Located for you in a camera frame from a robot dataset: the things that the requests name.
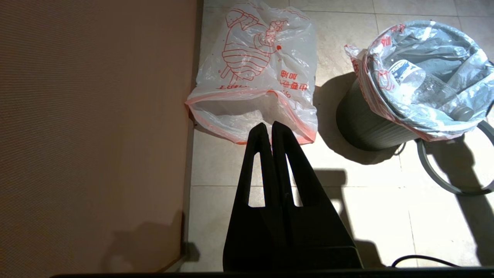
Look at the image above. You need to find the clear plastic water bottle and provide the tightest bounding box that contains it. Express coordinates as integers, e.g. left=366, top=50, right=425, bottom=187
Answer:
left=388, top=60, right=475, bottom=122

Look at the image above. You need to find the black round trash bin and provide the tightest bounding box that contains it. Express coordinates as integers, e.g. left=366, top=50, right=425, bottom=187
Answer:
left=336, top=79, right=419, bottom=151

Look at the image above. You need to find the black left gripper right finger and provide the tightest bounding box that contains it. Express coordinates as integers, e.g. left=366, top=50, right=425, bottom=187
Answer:
left=272, top=121, right=363, bottom=271

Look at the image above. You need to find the white red-printed trash bag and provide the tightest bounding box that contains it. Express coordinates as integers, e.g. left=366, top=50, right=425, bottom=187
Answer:
left=345, top=20, right=494, bottom=141

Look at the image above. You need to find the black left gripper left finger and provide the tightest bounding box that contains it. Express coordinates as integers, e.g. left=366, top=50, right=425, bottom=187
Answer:
left=223, top=123, right=288, bottom=271

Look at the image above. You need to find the grey bin rim ring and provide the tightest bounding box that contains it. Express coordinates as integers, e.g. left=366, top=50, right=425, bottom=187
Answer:
left=416, top=120, right=494, bottom=195

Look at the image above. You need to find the flat white red-printed plastic bag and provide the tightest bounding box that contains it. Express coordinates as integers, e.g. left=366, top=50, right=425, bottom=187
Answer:
left=186, top=0, right=318, bottom=146

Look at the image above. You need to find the thin black cable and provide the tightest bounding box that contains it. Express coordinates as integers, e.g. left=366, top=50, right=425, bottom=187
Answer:
left=392, top=255, right=460, bottom=268

